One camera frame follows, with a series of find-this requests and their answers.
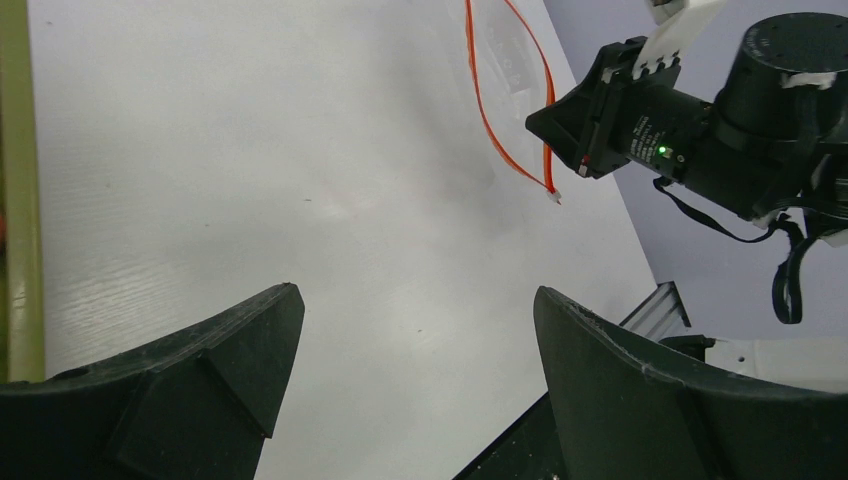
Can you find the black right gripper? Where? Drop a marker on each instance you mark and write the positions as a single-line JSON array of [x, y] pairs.
[[625, 110]]

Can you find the aluminium frame rail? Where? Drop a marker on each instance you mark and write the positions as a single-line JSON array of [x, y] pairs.
[[661, 315]]

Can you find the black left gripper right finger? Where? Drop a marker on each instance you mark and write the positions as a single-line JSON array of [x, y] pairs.
[[627, 407]]

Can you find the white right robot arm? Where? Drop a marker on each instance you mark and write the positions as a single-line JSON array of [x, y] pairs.
[[773, 139]]

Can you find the olive green plastic bin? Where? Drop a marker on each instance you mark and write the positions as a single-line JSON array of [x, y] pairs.
[[22, 290]]

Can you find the clear zip bag orange zipper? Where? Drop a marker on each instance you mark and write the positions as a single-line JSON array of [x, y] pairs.
[[510, 75]]

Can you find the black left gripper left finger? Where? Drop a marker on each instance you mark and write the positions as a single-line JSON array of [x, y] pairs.
[[198, 403]]

